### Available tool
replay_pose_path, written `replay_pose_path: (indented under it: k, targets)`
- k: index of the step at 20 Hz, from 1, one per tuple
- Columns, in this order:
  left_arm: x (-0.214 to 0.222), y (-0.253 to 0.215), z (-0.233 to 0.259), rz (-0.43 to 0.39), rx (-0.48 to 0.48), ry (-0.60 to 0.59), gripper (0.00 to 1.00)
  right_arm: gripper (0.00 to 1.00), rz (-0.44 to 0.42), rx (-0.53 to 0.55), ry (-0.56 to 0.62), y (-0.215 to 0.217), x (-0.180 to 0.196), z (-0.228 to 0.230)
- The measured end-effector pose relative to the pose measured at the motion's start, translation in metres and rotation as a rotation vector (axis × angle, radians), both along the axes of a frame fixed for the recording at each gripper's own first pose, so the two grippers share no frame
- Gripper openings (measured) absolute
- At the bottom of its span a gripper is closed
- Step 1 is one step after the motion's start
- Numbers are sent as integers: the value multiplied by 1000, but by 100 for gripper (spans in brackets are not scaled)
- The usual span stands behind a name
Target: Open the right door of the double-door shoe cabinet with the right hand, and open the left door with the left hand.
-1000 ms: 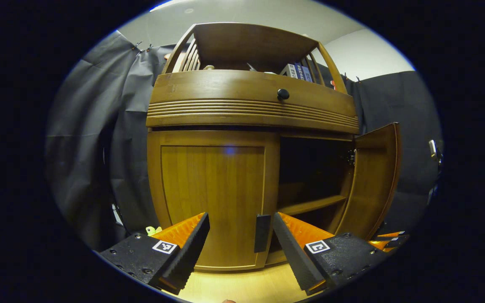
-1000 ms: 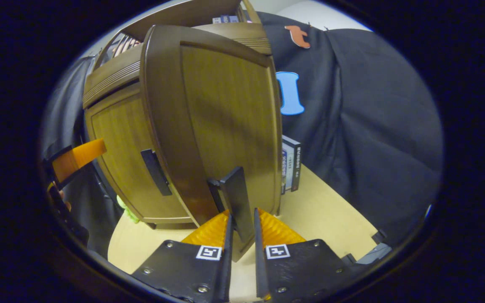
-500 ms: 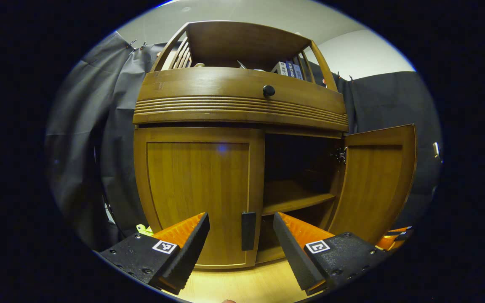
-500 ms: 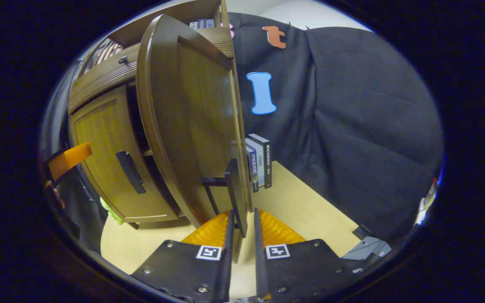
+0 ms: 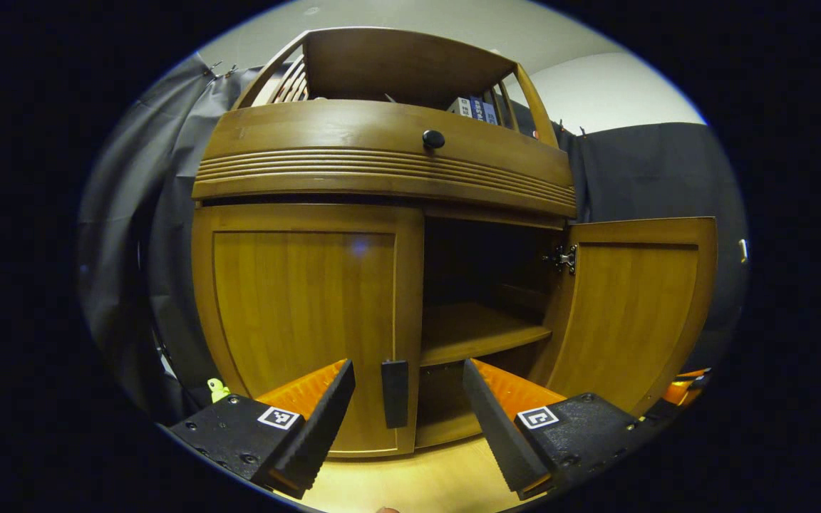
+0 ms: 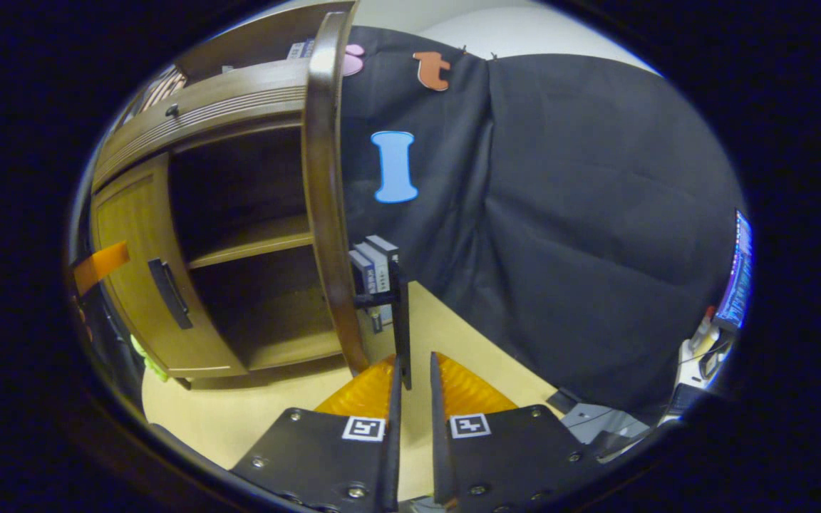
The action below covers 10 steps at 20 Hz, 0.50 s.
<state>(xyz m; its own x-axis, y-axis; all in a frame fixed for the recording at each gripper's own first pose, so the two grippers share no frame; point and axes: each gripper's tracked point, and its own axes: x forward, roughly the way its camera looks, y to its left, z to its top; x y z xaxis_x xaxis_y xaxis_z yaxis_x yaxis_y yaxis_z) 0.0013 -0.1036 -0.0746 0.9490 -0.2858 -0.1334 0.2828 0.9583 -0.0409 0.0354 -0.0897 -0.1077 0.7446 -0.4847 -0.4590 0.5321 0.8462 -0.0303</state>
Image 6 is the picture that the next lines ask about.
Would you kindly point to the computer monitor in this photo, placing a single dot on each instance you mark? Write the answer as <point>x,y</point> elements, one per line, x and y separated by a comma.
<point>737,278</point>

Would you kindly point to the white computer cart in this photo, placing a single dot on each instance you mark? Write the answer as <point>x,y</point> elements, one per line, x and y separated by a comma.
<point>688,356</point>

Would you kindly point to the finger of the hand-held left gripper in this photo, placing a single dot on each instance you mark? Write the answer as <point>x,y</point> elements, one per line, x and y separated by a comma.
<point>100,263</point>

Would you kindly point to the wooden shoe cabinet door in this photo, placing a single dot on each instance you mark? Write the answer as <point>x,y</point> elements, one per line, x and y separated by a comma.
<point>132,235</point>
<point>325,178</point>

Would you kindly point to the black backdrop cloth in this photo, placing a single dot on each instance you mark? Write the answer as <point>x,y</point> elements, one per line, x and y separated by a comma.
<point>581,214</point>

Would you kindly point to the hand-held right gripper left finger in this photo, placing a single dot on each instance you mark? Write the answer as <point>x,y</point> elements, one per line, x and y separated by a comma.
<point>390,463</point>

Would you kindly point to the wooden cabinet inner shelf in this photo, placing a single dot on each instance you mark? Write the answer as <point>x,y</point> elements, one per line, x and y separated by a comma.
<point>261,241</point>

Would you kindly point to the wooden double-door shoe cabinet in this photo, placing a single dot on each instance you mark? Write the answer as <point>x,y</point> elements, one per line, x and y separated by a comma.
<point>239,89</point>

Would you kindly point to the yellow-green object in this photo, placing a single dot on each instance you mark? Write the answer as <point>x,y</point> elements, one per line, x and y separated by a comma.
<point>150,360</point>

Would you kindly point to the blue book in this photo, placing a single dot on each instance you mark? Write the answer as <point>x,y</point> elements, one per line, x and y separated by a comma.
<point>308,48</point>

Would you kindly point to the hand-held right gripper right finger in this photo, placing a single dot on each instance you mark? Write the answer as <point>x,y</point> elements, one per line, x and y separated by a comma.
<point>440,463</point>

